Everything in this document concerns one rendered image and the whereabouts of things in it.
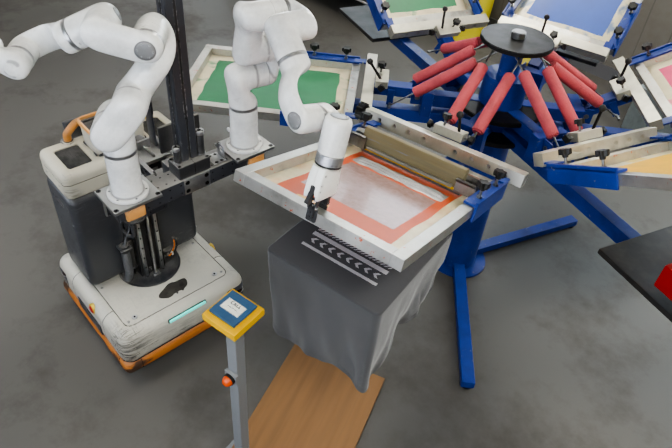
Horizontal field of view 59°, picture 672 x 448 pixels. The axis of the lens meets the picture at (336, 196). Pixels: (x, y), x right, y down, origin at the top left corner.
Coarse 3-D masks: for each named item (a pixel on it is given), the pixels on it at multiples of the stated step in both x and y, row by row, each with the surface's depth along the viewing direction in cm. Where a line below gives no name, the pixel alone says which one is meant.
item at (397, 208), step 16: (416, 176) 210; (384, 192) 192; (400, 192) 195; (416, 192) 198; (448, 192) 204; (352, 208) 177; (368, 208) 179; (384, 208) 181; (400, 208) 184; (416, 208) 187; (432, 208) 189; (368, 224) 170; (384, 224) 172; (400, 224) 174; (416, 224) 177; (384, 240) 164
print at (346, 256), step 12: (312, 240) 200; (324, 240) 200; (336, 240) 201; (324, 252) 196; (336, 252) 196; (348, 252) 197; (360, 252) 197; (336, 264) 192; (348, 264) 192; (360, 264) 193; (372, 264) 193; (384, 264) 193; (360, 276) 189; (372, 276) 189; (384, 276) 189
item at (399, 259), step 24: (312, 144) 205; (240, 168) 176; (264, 168) 180; (264, 192) 170; (288, 192) 169; (336, 216) 162; (456, 216) 180; (360, 240) 156; (432, 240) 164; (408, 264) 154
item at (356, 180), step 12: (348, 156) 212; (372, 156) 218; (348, 168) 203; (360, 168) 205; (396, 168) 213; (288, 180) 184; (300, 180) 186; (348, 180) 194; (360, 180) 196; (372, 180) 198; (384, 180) 200; (300, 192) 178; (336, 192) 184; (348, 192) 186; (360, 192) 188; (336, 204) 177
